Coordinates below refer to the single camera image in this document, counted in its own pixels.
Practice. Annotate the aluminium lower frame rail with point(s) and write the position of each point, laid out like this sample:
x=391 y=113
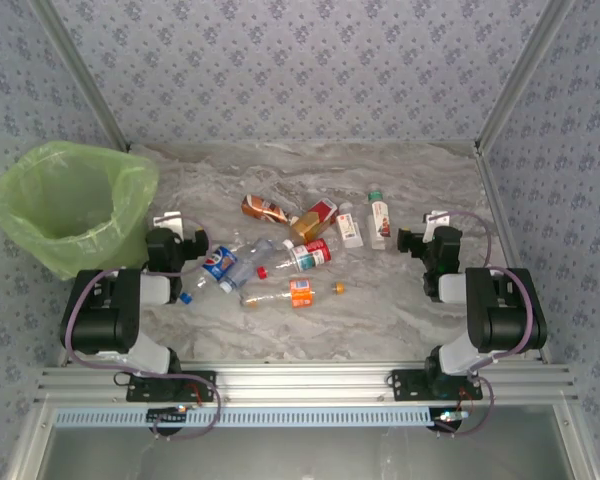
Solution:
x=27 y=445
x=575 y=445

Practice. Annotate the blue-label cola bottle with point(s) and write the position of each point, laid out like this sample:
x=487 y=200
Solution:
x=219 y=262

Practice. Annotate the green-capped white bottle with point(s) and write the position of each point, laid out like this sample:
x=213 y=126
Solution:
x=378 y=220

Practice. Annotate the aluminium frame post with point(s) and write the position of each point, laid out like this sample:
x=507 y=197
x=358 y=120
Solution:
x=525 y=75
x=80 y=75

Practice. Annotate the small controller board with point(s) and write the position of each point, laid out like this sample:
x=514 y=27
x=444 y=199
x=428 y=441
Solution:
x=165 y=414
x=450 y=416

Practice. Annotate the white-capped bottle with red label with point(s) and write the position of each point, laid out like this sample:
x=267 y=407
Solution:
x=350 y=230

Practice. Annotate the brown coffee drink bottle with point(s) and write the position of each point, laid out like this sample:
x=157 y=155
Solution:
x=262 y=207

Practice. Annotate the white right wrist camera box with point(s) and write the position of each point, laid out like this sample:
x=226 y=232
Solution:
x=437 y=218

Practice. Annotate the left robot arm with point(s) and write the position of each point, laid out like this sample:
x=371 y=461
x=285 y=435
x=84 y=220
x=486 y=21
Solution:
x=100 y=310

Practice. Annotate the clear unlabelled plastic bottle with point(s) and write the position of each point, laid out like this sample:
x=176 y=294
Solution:
x=247 y=265

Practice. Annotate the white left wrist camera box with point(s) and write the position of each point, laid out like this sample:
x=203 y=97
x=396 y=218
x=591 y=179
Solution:
x=169 y=220

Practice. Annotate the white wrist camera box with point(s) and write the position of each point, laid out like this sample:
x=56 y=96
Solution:
x=437 y=218
x=169 y=220

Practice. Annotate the white bottle cap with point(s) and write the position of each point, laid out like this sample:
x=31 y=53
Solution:
x=288 y=244

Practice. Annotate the green trash bin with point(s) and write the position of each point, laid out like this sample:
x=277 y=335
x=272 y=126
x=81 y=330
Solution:
x=130 y=175

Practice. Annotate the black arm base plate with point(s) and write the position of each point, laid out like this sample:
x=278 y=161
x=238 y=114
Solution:
x=145 y=390
x=410 y=385

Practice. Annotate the red and gold drink bottle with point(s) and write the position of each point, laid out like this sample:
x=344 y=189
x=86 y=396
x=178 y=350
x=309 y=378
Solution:
x=312 y=222

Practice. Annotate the orange-label clear bottle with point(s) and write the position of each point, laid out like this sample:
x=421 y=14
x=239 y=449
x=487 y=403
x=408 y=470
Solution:
x=301 y=293

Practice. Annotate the red-label water bottle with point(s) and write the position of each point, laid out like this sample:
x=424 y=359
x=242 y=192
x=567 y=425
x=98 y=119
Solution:
x=310 y=255

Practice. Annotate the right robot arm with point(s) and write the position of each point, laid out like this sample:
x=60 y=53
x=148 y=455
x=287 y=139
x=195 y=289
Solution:
x=505 y=310

